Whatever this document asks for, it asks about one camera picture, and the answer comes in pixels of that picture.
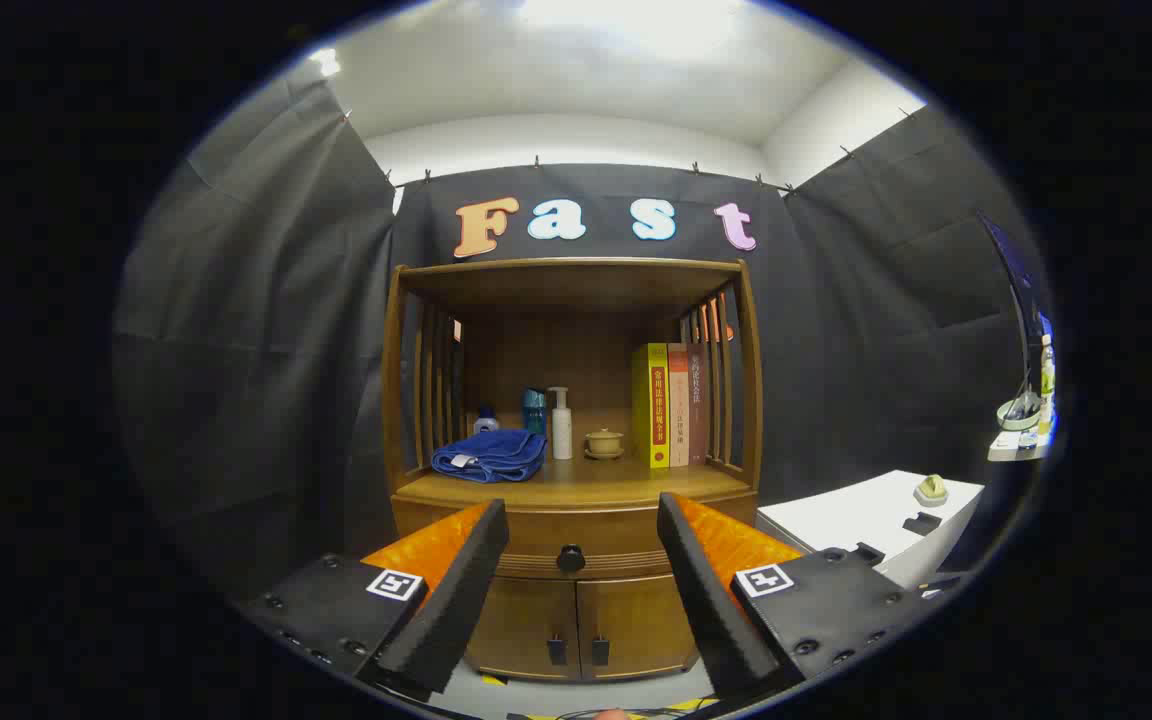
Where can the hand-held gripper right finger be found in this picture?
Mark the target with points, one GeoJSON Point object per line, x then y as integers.
{"type": "Point", "coordinates": [706, 590]}

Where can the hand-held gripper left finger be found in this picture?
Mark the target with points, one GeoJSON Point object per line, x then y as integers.
{"type": "Point", "coordinates": [456, 590]}

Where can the wooden cabinet door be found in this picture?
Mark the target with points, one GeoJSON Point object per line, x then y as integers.
{"type": "Point", "coordinates": [526, 620]}
{"type": "Point", "coordinates": [636, 620]}

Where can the wooden countertop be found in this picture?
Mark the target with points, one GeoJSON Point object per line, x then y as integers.
{"type": "Point", "coordinates": [616, 482]}

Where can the wooden cabinet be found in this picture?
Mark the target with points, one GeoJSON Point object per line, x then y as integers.
{"type": "Point", "coordinates": [576, 290]}

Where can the folded blue towel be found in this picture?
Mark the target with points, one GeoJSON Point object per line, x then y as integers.
{"type": "Point", "coordinates": [491, 455]}

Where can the white side table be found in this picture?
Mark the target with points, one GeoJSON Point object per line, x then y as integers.
{"type": "Point", "coordinates": [846, 515]}

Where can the small black block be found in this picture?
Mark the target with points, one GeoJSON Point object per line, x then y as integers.
{"type": "Point", "coordinates": [868, 553]}
{"type": "Point", "coordinates": [922, 523]}

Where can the small blue-capped bottle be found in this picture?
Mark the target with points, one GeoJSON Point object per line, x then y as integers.
{"type": "Point", "coordinates": [486, 424]}

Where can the beige lidded cup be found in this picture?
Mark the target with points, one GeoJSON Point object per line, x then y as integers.
{"type": "Point", "coordinates": [604, 443]}

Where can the brown book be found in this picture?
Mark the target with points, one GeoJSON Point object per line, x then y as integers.
{"type": "Point", "coordinates": [698, 410]}

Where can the orange book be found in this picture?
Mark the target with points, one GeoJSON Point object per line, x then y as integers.
{"type": "Point", "coordinates": [678, 410]}

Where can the yellow book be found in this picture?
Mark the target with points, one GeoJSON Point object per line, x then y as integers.
{"type": "Point", "coordinates": [654, 410]}

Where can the white pump bottle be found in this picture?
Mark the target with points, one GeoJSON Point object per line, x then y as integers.
{"type": "Point", "coordinates": [561, 430]}

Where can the teal bottle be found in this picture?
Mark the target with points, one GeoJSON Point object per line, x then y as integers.
{"type": "Point", "coordinates": [534, 410]}

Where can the small green white object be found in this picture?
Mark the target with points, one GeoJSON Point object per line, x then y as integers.
{"type": "Point", "coordinates": [931, 490]}

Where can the round grey bowl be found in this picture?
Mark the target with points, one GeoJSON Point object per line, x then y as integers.
{"type": "Point", "coordinates": [1019, 412]}

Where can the clear green bottle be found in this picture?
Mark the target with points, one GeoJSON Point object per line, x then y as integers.
{"type": "Point", "coordinates": [1046, 385]}

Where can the computer monitor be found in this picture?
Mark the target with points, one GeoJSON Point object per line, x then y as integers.
{"type": "Point", "coordinates": [1016, 280]}

